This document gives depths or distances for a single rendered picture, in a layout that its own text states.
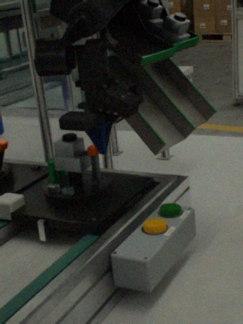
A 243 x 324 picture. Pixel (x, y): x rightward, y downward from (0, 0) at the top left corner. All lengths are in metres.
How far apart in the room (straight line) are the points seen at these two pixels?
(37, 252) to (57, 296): 0.24
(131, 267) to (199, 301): 0.14
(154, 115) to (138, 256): 0.53
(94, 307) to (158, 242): 0.15
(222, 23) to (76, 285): 8.80
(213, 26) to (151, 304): 8.78
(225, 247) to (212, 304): 0.20
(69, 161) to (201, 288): 0.35
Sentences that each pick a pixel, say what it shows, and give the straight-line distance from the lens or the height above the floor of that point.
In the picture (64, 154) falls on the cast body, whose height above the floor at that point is 1.06.
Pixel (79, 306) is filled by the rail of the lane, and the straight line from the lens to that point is 0.88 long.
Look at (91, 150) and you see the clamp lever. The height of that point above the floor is 1.07.
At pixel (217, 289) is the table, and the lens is 1.01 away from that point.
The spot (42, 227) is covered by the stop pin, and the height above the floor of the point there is 0.96.
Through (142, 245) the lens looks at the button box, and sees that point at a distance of 0.95.
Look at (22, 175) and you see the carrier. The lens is 1.31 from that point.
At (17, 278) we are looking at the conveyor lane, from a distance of 1.00.
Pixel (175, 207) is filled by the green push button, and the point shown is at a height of 0.97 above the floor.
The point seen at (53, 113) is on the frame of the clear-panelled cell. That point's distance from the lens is 2.22.
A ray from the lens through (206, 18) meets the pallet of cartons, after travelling 9.68.
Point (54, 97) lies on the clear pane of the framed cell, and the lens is 2.21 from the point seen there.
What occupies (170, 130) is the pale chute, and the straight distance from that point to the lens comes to 1.36.
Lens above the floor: 1.41
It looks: 20 degrees down
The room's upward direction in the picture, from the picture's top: 6 degrees counter-clockwise
